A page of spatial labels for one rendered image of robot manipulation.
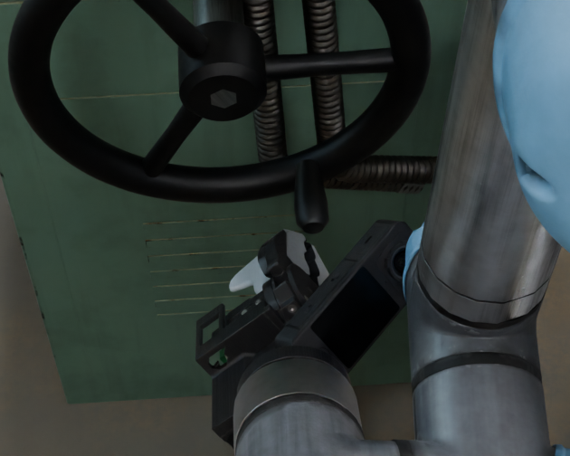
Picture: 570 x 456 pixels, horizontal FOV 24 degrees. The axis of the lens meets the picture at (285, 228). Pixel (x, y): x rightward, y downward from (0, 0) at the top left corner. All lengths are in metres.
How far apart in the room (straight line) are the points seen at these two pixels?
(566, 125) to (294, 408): 0.41
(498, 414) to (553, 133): 0.38
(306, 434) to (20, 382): 1.04
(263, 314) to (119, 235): 0.55
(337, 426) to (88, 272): 0.74
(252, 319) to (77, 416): 0.87
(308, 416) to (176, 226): 0.65
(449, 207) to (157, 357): 0.96
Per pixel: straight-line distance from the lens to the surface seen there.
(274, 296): 0.85
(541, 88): 0.36
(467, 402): 0.73
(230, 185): 1.00
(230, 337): 0.85
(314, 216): 0.95
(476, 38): 0.58
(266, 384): 0.76
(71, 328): 1.54
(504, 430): 0.72
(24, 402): 1.71
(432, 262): 0.72
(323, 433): 0.72
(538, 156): 0.37
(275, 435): 0.72
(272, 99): 1.02
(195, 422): 1.67
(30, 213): 1.35
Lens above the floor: 1.49
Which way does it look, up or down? 55 degrees down
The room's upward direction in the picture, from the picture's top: straight up
